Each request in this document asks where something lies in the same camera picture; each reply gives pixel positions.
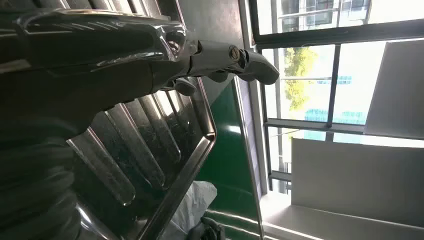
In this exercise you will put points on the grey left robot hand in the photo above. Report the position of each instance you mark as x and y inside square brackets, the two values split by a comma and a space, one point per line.
[82, 66]

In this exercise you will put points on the grey plastic mailer package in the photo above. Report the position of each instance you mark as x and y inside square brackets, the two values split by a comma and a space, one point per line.
[195, 205]

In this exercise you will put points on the green conveyor belt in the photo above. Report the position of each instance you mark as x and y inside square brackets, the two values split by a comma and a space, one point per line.
[228, 159]

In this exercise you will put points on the electronic scale with steel tray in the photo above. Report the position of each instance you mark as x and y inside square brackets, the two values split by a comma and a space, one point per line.
[139, 149]

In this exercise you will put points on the white board panel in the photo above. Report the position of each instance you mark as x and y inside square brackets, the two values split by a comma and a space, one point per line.
[357, 179]
[397, 92]

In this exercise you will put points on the dark window frame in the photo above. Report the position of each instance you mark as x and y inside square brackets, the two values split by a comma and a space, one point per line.
[331, 34]

